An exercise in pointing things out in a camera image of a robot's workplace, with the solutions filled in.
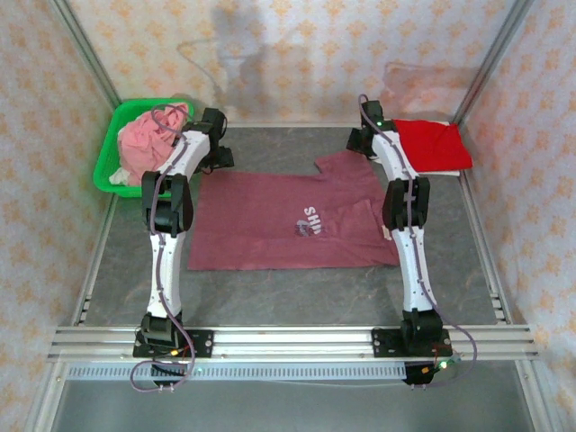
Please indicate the maroon printed t-shirt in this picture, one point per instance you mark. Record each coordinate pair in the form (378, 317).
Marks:
(252, 216)

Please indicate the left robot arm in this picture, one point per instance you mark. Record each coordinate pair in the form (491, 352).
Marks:
(164, 270)

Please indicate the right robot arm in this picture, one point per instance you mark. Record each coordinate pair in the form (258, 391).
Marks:
(414, 270)

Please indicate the red folded t-shirt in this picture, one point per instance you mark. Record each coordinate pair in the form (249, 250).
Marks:
(436, 144)

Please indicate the pink t-shirt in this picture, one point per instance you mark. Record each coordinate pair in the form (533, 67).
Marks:
(139, 144)

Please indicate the white folded t-shirt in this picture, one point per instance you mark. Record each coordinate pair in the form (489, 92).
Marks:
(443, 173)

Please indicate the white crumpled cloth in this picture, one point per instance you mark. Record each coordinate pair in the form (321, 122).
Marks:
(118, 177)

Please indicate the green plastic basket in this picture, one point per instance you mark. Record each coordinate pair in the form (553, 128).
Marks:
(103, 166)

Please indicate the black base connector block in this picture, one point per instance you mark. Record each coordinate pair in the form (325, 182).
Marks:
(416, 375)
(168, 377)

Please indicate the aluminium back rail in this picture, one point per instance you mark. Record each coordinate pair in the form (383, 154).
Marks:
(288, 124)

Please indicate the aluminium frame post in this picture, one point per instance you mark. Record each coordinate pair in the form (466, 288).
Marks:
(85, 49)
(492, 58)

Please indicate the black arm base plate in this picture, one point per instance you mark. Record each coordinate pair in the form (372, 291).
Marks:
(204, 344)
(382, 344)

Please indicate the aluminium mounting rail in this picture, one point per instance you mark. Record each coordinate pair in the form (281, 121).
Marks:
(292, 342)

